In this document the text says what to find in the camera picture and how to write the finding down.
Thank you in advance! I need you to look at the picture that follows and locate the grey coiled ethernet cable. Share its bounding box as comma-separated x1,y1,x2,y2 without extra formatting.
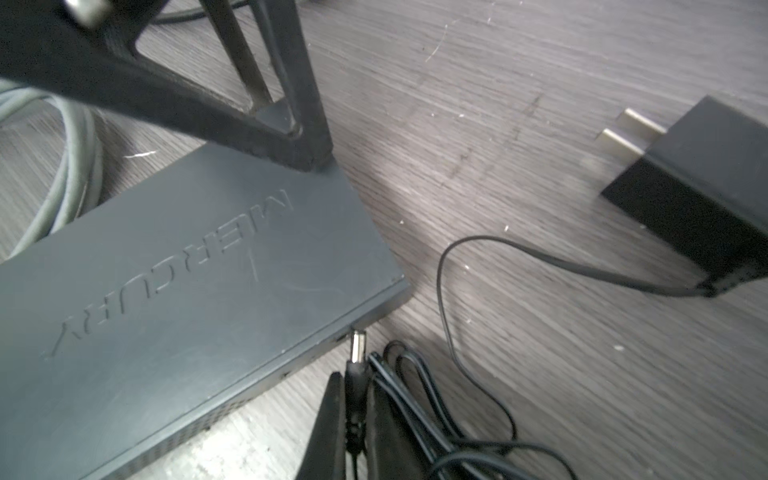
0,83,106,259

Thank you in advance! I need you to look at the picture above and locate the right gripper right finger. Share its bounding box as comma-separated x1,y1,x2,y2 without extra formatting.
365,377,428,480

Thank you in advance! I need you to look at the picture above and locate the black network switch box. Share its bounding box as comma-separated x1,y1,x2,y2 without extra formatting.
1,144,409,479

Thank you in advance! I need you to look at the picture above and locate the black power adapter with cable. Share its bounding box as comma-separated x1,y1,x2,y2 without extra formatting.
344,96,767,479

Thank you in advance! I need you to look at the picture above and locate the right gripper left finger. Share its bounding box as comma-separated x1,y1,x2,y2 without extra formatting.
295,372,346,480

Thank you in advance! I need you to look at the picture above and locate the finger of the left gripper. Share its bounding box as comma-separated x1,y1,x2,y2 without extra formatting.
1,1,333,171

